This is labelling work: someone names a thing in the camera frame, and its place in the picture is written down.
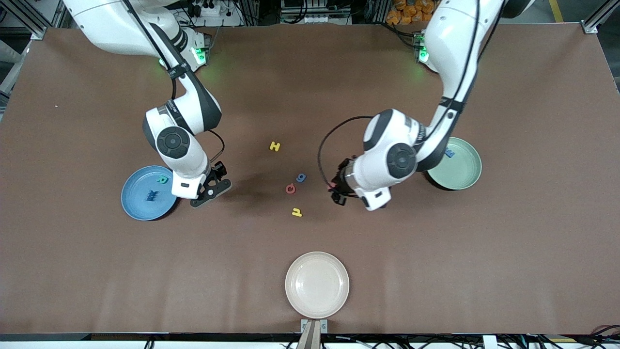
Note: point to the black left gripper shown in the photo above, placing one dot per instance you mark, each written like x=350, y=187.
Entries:
x=340, y=186

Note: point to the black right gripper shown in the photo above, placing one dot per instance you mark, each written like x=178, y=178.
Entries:
x=219, y=170

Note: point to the teal foam letter R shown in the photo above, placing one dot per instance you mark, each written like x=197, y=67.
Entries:
x=163, y=180

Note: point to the blue foam letter W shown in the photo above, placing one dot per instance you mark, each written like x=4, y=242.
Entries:
x=152, y=197

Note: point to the blue foam letter m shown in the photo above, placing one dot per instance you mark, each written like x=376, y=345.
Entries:
x=450, y=153

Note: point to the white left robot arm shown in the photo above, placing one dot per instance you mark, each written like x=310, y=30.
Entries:
x=387, y=131

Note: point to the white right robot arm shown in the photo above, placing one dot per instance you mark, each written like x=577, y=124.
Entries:
x=179, y=160

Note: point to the blue plate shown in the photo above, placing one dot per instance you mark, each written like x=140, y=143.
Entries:
x=140, y=208

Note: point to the beige plate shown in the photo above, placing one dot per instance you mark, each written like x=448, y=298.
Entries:
x=317, y=285

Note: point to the green plate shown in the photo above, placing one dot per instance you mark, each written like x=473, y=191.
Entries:
x=460, y=169

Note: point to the blue foam letter g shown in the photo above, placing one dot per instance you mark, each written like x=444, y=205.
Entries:
x=302, y=178

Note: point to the yellow foam letter h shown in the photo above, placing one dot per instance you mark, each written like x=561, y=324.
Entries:
x=274, y=146
x=297, y=212

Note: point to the red foam letter Q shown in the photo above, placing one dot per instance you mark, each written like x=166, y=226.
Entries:
x=287, y=190

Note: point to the orange packaged items pile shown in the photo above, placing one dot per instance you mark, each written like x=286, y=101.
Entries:
x=407, y=12

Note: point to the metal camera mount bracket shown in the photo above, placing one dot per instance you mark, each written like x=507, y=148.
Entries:
x=314, y=325

